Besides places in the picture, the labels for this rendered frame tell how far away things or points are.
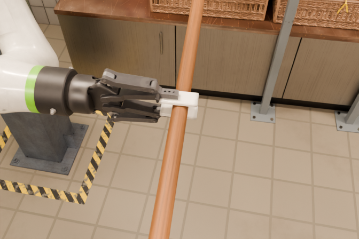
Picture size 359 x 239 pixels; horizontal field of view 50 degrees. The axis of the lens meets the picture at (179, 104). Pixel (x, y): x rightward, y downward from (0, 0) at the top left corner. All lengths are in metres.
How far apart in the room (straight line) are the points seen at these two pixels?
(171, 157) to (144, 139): 1.48
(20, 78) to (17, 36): 0.14
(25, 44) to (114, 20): 1.13
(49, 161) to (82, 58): 0.59
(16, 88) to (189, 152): 1.42
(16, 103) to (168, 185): 0.33
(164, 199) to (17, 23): 0.49
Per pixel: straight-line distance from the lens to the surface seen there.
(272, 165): 2.08
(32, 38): 0.88
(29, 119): 1.85
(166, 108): 0.73
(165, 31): 1.93
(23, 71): 0.76
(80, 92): 0.72
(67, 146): 2.15
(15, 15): 0.88
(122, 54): 2.11
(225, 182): 1.98
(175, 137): 0.65
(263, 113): 2.24
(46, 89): 0.73
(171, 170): 0.62
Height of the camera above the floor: 1.75
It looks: 51 degrees down
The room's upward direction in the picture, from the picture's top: straight up
